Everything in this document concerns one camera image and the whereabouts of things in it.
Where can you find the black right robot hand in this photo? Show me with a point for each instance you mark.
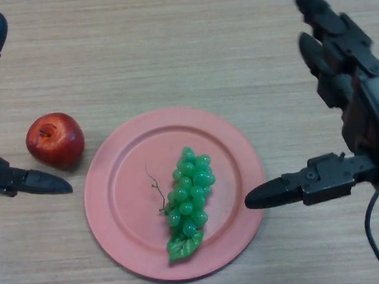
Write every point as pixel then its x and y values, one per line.
pixel 372 105

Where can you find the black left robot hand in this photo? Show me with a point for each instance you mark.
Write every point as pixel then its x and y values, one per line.
pixel 29 180

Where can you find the green grape bunch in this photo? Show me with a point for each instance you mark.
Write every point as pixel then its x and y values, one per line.
pixel 189 193

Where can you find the pink round plate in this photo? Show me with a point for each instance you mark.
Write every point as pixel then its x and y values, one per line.
pixel 125 192

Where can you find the red apple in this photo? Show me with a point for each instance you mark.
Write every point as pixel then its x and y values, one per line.
pixel 56 140

